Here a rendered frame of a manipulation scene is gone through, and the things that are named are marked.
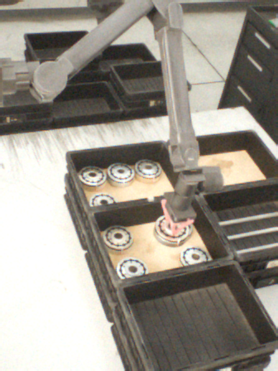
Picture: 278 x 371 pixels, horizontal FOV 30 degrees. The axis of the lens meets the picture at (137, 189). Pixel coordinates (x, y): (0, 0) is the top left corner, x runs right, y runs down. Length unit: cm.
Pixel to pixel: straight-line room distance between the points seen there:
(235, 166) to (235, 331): 77
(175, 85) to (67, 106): 171
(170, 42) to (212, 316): 82
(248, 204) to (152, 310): 62
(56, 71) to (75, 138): 106
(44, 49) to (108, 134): 114
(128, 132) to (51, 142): 36
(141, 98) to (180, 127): 154
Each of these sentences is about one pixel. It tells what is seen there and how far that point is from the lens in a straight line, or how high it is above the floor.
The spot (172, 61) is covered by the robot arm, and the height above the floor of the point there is 147.
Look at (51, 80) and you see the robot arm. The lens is 130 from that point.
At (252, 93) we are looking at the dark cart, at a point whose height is 47.
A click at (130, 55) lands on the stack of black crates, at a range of 360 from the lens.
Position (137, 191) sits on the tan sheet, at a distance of 195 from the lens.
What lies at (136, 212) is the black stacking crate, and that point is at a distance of 178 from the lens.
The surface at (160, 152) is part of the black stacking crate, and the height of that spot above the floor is 88.
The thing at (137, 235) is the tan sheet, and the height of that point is 83.
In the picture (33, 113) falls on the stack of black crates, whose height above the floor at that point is 52.
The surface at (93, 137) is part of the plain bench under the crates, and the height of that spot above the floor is 70.
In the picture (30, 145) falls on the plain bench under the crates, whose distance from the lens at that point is 230.
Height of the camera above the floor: 217
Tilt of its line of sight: 43 degrees down
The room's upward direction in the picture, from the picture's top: 11 degrees clockwise
